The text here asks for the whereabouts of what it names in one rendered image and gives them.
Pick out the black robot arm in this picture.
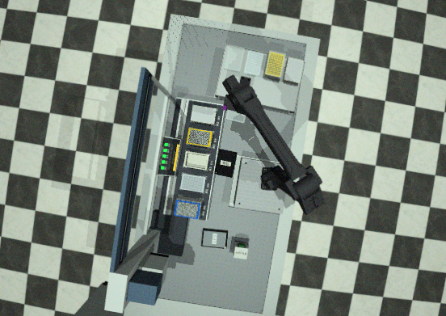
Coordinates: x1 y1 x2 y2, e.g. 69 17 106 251
222 75 325 215

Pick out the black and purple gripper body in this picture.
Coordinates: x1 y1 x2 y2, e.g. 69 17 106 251
224 95 245 115

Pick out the grey tip rack with blue edge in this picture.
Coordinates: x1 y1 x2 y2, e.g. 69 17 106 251
175 196 202 219

